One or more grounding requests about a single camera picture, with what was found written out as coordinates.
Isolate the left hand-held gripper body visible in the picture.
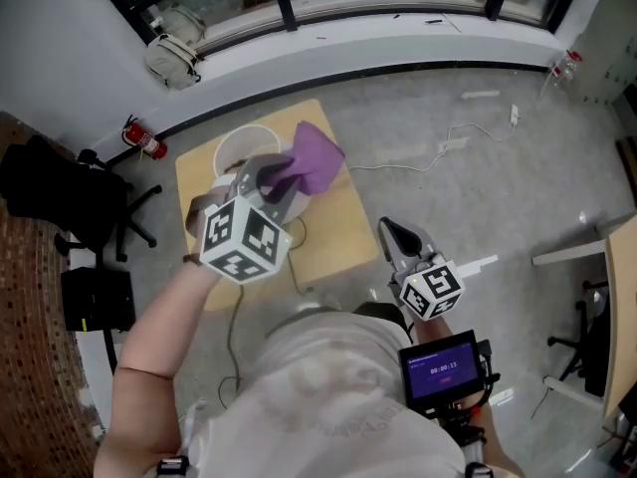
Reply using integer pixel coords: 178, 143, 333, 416
198, 186, 293, 284

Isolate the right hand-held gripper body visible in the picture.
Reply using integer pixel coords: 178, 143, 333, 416
390, 251, 466, 322

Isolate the white table lamp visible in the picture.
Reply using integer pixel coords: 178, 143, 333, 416
211, 123, 315, 223

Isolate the purple cleaning cloth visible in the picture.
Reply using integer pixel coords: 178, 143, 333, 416
258, 120, 346, 203

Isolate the person's right forearm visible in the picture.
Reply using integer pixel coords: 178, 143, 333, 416
411, 311, 527, 478

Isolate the person's left forearm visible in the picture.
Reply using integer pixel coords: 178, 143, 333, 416
94, 261, 223, 478

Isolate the wooden desk with white legs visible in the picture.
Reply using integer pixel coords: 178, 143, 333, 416
531, 214, 637, 422

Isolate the white paper sheet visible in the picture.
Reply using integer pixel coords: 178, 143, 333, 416
455, 254, 500, 279

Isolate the small wooden table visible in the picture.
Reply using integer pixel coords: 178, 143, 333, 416
174, 99, 382, 313

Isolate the black chest-mounted monitor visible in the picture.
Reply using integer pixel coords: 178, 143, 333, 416
397, 330, 499, 420

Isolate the red fire extinguisher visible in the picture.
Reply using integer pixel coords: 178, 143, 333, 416
121, 114, 169, 161

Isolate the beige backpack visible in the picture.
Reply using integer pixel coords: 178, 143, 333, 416
143, 32, 204, 92

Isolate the black equipment case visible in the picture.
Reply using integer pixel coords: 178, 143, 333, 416
60, 266, 136, 333

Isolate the person's white shirt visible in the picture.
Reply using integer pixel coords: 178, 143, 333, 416
178, 311, 467, 478

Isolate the black swivel chair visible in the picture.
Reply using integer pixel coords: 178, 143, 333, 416
546, 279, 611, 397

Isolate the black office chair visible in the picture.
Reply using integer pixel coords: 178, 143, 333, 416
0, 134, 164, 263

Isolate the dark wooden plank stack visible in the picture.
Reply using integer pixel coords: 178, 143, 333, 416
615, 135, 637, 193

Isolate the clear red-capped plastic bottle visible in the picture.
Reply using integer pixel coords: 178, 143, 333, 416
549, 49, 583, 87

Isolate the white locker cabinet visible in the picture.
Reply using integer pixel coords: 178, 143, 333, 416
566, 12, 637, 107

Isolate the thin dark wire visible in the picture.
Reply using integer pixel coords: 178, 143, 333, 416
284, 215, 314, 297

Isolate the black floor cable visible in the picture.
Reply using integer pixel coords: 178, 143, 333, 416
217, 284, 246, 412

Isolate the white power strip with cable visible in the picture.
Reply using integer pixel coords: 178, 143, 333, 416
347, 104, 522, 173

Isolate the grey harness strap black buckle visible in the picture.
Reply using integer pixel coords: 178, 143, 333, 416
156, 454, 191, 478
462, 435, 495, 478

